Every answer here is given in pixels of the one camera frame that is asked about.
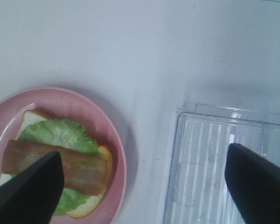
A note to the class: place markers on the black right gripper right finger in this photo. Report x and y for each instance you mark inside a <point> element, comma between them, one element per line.
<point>254,185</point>

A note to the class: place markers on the green lettuce leaf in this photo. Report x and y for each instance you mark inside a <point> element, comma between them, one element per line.
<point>69,134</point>

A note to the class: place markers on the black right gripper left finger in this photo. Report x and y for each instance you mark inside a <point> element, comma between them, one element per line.
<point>32,196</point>

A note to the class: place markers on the brown bacon strip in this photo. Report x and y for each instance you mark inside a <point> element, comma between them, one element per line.
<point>84,173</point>

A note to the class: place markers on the pink round plate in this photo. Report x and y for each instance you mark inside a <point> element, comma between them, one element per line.
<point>63,103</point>

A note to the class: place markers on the clear right plastic container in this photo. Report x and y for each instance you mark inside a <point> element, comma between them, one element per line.
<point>197,192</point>

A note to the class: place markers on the white bread slice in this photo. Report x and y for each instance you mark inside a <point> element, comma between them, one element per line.
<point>103,152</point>

